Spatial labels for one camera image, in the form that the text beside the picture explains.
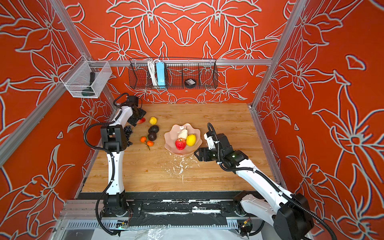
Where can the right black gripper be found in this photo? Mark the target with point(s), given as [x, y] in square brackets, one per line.
[201, 150]

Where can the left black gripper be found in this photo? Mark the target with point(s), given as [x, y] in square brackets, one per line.
[141, 112]

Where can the red apple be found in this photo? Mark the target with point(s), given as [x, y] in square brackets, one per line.
[142, 120]

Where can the large yellow lemon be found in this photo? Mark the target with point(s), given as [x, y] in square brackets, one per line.
[191, 140]

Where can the pink scalloped fruit bowl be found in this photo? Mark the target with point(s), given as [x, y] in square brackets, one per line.
[172, 136]

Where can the red wrinkled strawberry fruit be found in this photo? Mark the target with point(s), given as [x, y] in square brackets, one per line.
[180, 144]

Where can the beige garlic-like fruit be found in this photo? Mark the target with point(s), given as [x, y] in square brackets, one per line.
[183, 134]

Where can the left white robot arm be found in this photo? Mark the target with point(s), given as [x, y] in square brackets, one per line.
[115, 142]

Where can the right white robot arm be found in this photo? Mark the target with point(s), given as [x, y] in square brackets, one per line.
[287, 213]

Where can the small yellow lemon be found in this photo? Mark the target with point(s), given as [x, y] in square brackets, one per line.
[153, 120]

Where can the black grape bunch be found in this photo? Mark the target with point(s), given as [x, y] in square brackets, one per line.
[128, 131]

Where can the dark avocado upper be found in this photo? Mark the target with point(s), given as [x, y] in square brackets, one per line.
[153, 129]

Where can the light blue box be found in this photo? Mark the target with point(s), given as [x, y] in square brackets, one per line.
[160, 66]

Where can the dark green brush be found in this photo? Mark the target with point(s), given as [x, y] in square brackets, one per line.
[88, 91]

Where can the black round puck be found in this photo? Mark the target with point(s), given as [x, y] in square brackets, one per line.
[190, 83]

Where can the clear plastic bin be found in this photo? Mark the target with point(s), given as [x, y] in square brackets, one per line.
[77, 77]

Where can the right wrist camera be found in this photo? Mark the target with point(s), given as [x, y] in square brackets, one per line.
[210, 141]

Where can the black wire basket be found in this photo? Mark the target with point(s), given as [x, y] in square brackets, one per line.
[143, 73]

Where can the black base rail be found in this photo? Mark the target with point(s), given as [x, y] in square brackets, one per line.
[183, 209]

